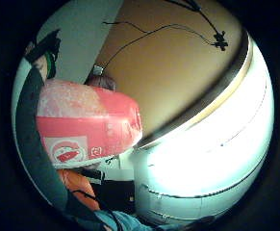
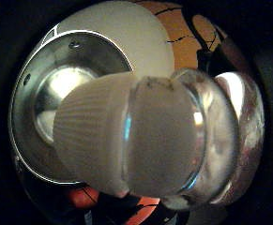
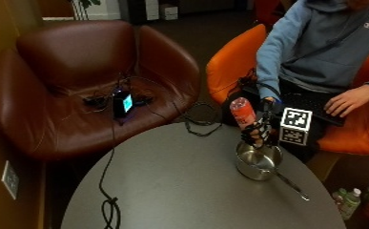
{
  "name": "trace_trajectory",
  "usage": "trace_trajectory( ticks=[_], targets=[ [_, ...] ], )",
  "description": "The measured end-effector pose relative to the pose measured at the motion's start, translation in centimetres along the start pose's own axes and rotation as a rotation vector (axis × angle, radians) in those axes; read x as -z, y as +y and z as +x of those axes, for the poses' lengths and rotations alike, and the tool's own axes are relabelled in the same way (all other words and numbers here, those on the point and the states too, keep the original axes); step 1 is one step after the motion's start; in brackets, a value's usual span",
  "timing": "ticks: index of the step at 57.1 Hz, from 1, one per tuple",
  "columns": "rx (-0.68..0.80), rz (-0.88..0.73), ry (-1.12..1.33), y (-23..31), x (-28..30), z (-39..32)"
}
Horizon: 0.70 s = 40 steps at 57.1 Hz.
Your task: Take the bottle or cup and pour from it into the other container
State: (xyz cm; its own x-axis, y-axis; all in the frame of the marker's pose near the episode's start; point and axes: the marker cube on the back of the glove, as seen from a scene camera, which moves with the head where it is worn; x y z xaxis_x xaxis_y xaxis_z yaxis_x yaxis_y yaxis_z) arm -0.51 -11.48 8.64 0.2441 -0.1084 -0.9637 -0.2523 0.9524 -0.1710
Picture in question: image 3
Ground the orange drink can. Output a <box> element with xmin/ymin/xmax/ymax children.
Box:
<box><xmin>229</xmin><ymin>96</ymin><xmax>258</xmax><ymax>131</ymax></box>

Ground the black laptop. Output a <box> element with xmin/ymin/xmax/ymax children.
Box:
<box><xmin>242</xmin><ymin>83</ymin><xmax>347</xmax><ymax>128</ymax></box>

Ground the orange armchair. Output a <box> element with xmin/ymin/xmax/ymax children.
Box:
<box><xmin>205</xmin><ymin>24</ymin><xmax>369</xmax><ymax>156</ymax></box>

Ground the steel saucepan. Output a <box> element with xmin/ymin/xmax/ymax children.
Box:
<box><xmin>236</xmin><ymin>140</ymin><xmax>311</xmax><ymax>202</ymax></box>

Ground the white marker cube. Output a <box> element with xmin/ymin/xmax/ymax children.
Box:
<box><xmin>278</xmin><ymin>107</ymin><xmax>314</xmax><ymax>147</ymax></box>

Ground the the person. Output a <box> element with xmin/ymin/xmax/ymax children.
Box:
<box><xmin>221</xmin><ymin>0</ymin><xmax>369</xmax><ymax>163</ymax></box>

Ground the black device with lit screen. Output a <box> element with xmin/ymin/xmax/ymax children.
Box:
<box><xmin>112</xmin><ymin>90</ymin><xmax>135</xmax><ymax>119</ymax></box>

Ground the brown leather armchair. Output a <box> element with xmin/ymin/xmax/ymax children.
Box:
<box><xmin>0</xmin><ymin>20</ymin><xmax>202</xmax><ymax>160</ymax></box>

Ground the white cardboard box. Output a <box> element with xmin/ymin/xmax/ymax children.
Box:
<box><xmin>159</xmin><ymin>3</ymin><xmax>181</xmax><ymax>21</ymax></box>

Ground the black cable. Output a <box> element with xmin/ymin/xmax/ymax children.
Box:
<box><xmin>99</xmin><ymin>74</ymin><xmax>224</xmax><ymax>229</ymax></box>

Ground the white wall socket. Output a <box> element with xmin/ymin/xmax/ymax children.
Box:
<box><xmin>0</xmin><ymin>159</ymin><xmax>22</xmax><ymax>200</ymax></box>

